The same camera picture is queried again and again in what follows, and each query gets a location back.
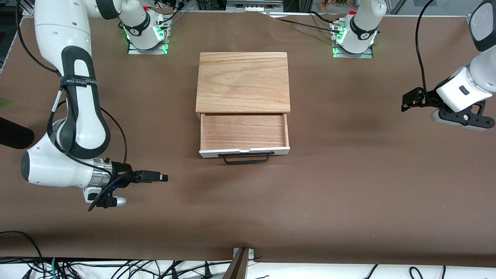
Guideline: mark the grey equipment box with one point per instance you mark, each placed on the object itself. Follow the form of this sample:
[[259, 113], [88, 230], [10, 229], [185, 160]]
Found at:
[[254, 6]]

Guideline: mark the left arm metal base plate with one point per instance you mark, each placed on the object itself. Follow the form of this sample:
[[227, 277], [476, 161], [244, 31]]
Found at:
[[350, 55]]

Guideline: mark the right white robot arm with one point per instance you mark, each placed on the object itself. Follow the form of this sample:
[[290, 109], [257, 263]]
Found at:
[[58, 166]]

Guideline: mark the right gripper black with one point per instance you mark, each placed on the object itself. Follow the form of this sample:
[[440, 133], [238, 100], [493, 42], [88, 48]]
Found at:
[[123, 174]]

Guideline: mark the light wooden drawer cabinet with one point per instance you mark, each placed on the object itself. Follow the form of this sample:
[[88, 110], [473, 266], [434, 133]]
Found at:
[[242, 81]]

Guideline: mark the white-fronted wooden drawer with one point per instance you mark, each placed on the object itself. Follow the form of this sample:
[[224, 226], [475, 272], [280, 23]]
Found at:
[[244, 131]]

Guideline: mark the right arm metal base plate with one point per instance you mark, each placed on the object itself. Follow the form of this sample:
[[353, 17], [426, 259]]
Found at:
[[147, 51]]

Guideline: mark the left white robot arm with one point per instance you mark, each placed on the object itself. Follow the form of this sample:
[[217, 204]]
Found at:
[[465, 89]]

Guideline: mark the black rounded object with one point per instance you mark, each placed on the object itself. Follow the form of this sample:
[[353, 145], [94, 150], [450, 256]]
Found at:
[[15, 135]]

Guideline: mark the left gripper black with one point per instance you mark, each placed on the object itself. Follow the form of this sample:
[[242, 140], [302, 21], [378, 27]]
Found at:
[[429, 97]]

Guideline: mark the aluminium frame extrusion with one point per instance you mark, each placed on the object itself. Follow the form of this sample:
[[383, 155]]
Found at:
[[27, 11]]

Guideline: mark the brown table cover sheet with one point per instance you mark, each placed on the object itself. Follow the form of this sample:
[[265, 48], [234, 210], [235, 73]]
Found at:
[[348, 193]]

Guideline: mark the metal camera pole bracket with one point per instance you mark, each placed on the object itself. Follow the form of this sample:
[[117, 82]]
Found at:
[[240, 267]]

